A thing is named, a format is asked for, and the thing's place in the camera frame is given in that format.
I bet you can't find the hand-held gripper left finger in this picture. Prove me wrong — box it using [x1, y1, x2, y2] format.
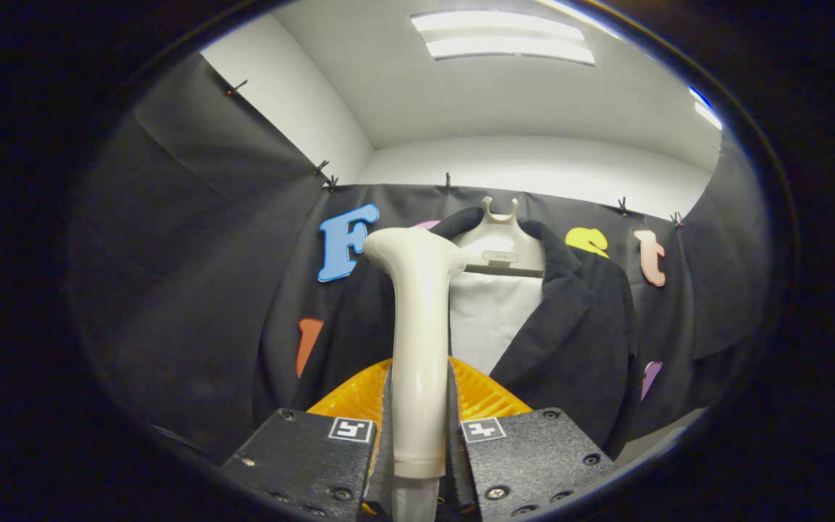
[218, 357, 395, 521]

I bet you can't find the white garment steamer with hose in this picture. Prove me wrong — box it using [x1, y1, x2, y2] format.
[363, 227, 469, 522]

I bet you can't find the white clothes hanger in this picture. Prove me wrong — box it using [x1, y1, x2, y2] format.
[450, 196, 547, 279]

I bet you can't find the black suit jacket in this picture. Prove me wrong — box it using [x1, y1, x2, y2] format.
[254, 207, 639, 461]

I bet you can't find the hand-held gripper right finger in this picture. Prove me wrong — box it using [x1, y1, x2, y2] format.
[449, 355, 618, 521]

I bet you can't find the black backdrop cloth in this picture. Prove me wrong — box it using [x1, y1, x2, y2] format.
[66, 51, 773, 465]

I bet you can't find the ceiling light panel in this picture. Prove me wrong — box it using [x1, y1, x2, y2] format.
[410, 9, 597, 67]

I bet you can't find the white shirt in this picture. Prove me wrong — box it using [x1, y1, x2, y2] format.
[449, 272, 545, 376]

